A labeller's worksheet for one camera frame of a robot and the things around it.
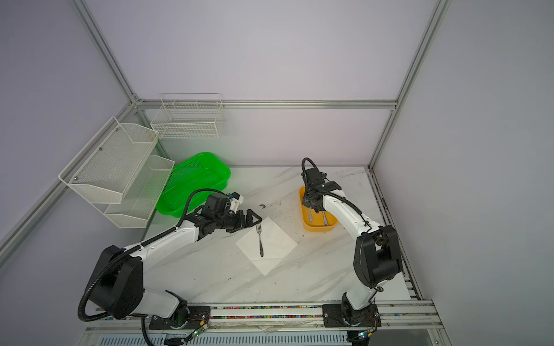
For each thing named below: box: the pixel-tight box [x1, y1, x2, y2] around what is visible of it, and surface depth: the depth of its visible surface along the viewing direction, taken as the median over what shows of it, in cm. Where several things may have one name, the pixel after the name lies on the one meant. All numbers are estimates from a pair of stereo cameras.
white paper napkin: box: [235, 216, 298, 277], surface depth 93 cm
